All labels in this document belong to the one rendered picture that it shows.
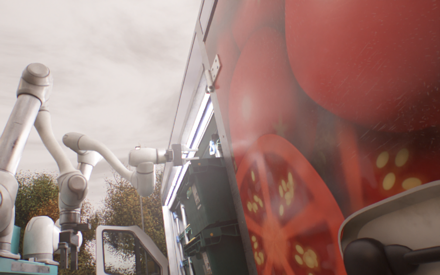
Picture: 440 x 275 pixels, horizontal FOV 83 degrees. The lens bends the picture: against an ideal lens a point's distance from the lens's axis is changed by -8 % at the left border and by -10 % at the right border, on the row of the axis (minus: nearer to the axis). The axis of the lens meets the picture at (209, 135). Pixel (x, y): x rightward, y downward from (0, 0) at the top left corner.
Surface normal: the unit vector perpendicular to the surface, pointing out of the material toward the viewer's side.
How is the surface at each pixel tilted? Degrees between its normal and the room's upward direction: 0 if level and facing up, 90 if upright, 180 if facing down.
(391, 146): 90
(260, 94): 90
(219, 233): 90
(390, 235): 90
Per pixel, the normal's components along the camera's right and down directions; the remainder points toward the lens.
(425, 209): -0.92, 0.16
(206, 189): 0.25, -0.43
